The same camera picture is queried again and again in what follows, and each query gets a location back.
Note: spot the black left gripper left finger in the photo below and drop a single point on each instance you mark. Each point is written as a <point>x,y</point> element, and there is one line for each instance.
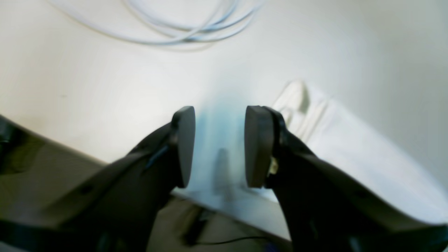
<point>119,203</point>

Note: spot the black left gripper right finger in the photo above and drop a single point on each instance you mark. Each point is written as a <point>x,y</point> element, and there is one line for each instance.
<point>326,209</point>

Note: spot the white printed t-shirt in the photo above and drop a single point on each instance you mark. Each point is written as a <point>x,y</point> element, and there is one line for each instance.
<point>332,132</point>

